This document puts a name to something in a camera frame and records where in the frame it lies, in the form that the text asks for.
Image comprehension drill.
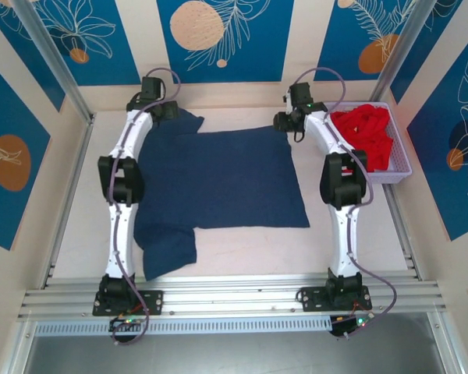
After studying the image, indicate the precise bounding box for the navy blue t-shirt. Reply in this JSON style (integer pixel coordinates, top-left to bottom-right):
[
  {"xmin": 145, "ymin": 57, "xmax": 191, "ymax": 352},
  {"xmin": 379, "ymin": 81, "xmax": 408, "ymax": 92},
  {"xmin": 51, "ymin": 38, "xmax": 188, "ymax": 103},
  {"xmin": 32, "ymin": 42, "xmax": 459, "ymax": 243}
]
[{"xmin": 133, "ymin": 107, "xmax": 311, "ymax": 281}]

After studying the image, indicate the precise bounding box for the lavender plastic basket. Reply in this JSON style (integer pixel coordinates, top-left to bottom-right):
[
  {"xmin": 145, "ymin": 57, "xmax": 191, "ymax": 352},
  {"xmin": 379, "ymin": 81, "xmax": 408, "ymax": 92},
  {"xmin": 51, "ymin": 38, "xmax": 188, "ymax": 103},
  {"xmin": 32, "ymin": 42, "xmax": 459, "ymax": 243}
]
[{"xmin": 321, "ymin": 101, "xmax": 413, "ymax": 185}]

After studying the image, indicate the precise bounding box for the red t-shirt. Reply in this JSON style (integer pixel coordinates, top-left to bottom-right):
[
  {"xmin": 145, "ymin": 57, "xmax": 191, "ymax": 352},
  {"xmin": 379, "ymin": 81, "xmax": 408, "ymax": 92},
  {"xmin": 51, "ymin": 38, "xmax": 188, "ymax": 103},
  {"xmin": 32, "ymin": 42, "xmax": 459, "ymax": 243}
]
[{"xmin": 329, "ymin": 103, "xmax": 394, "ymax": 174}]

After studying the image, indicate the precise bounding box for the blue poster with beige circle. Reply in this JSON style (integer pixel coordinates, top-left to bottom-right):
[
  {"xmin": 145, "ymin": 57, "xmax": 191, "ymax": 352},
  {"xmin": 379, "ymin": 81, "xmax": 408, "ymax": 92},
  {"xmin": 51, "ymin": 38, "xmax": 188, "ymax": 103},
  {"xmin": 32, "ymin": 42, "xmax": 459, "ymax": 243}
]
[{"xmin": 157, "ymin": 0, "xmax": 296, "ymax": 84}]

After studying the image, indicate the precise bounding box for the blue poster, small orange circle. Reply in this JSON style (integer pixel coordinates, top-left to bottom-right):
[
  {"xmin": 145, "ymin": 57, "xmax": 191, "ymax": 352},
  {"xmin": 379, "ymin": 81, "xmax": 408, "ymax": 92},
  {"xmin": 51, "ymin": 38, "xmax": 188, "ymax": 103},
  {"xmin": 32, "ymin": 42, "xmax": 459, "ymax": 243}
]
[{"xmin": 25, "ymin": 0, "xmax": 142, "ymax": 87}]

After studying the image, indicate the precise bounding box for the blue poster, fern, orange circle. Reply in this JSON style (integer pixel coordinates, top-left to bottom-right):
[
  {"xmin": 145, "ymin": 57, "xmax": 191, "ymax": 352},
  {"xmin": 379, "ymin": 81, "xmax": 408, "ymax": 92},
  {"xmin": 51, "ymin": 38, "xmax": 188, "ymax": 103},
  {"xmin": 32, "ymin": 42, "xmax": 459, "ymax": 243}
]
[{"xmin": 314, "ymin": 0, "xmax": 414, "ymax": 83}]

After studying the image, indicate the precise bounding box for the blue poster with white leaves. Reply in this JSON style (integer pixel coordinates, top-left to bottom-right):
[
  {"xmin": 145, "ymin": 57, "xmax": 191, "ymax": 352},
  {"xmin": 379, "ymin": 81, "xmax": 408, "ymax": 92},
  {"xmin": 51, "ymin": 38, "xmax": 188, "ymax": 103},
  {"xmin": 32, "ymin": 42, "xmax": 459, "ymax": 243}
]
[
  {"xmin": 389, "ymin": 0, "xmax": 468, "ymax": 105},
  {"xmin": 0, "ymin": 0, "xmax": 66, "ymax": 113}
]

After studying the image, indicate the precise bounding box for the blue poster, large orange circle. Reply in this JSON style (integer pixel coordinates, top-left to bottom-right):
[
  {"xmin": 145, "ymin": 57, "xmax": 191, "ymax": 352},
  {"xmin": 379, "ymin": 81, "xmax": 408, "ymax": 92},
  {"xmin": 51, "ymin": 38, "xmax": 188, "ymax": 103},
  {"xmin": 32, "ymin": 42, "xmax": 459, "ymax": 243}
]
[{"xmin": 0, "ymin": 54, "xmax": 51, "ymax": 251}]

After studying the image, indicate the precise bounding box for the blue poster, dark circle, flower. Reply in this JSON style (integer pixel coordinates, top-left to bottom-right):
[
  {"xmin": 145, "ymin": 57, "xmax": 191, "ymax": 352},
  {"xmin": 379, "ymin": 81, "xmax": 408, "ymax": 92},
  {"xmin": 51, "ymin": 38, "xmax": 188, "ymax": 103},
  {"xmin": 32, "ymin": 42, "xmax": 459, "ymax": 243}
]
[{"xmin": 407, "ymin": 34, "xmax": 468, "ymax": 242}]

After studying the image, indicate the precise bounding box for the grey metal sheet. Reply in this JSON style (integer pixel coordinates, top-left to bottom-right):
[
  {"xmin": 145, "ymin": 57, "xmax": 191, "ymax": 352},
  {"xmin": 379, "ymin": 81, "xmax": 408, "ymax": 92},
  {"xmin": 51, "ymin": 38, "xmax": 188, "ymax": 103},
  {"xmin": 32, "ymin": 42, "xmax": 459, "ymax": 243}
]
[{"xmin": 21, "ymin": 334, "xmax": 445, "ymax": 374}]

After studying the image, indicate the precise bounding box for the aluminium frame post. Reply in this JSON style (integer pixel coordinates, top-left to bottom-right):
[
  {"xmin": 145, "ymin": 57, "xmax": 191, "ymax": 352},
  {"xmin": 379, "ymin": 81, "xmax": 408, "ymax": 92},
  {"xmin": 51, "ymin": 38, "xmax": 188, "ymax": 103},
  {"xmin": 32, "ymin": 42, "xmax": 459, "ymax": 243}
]
[
  {"xmin": 365, "ymin": 0, "xmax": 441, "ymax": 117},
  {"xmin": 12, "ymin": 0, "xmax": 94, "ymax": 124}
]

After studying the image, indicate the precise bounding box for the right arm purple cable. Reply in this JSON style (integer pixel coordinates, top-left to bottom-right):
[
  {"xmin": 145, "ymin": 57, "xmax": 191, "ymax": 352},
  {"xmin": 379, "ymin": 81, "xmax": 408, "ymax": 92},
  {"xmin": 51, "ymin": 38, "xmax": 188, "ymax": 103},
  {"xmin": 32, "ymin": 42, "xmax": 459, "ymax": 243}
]
[{"xmin": 294, "ymin": 67, "xmax": 399, "ymax": 340}]

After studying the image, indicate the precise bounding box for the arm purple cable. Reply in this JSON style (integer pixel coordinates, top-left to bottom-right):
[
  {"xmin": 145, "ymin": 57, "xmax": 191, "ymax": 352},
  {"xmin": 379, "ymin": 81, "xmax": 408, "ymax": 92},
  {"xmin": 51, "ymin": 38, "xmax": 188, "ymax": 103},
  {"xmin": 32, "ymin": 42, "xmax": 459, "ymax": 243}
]
[
  {"xmin": 294, "ymin": 67, "xmax": 399, "ymax": 340},
  {"xmin": 105, "ymin": 68, "xmax": 181, "ymax": 347}
]

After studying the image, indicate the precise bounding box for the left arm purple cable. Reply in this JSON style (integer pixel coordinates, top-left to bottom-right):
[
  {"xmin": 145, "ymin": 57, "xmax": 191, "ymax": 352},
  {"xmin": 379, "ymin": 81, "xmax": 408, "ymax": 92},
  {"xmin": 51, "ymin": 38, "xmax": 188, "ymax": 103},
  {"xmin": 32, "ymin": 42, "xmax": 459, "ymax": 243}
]
[{"xmin": 105, "ymin": 68, "xmax": 181, "ymax": 347}]

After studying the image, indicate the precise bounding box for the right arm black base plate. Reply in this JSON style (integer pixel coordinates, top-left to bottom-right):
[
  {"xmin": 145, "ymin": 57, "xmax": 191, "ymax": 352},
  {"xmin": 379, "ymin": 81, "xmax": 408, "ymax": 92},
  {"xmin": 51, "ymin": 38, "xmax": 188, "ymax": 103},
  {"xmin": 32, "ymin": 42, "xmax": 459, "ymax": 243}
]
[{"xmin": 297, "ymin": 287, "xmax": 373, "ymax": 312}]

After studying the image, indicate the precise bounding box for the wide aluminium mounting rail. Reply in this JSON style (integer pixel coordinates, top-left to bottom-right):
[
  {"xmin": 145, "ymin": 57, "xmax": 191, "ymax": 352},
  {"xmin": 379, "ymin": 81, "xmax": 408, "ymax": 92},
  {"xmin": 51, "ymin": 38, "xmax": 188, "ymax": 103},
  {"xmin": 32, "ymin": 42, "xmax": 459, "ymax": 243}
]
[{"xmin": 17, "ymin": 274, "xmax": 448, "ymax": 320}]

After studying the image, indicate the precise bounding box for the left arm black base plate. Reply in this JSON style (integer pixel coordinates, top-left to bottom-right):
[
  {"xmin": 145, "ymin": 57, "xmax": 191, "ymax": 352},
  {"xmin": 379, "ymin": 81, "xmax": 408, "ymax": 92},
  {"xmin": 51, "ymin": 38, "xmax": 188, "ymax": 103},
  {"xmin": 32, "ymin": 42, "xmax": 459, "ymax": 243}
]
[{"xmin": 92, "ymin": 290, "xmax": 164, "ymax": 316}]

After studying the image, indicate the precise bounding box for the grey slotted cable duct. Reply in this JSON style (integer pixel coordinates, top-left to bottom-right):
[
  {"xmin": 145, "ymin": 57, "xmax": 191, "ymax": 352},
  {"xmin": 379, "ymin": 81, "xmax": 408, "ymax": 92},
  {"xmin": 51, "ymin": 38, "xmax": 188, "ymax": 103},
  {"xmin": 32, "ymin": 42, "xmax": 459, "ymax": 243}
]
[{"xmin": 34, "ymin": 315, "xmax": 332, "ymax": 336}]

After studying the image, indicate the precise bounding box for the aluminium frame leg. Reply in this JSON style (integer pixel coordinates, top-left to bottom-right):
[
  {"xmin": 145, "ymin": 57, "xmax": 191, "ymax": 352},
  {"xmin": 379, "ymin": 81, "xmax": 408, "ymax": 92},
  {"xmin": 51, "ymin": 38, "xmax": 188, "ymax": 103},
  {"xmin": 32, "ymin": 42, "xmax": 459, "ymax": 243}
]
[
  {"xmin": 427, "ymin": 311, "xmax": 468, "ymax": 374},
  {"xmin": 0, "ymin": 317, "xmax": 38, "ymax": 374}
]

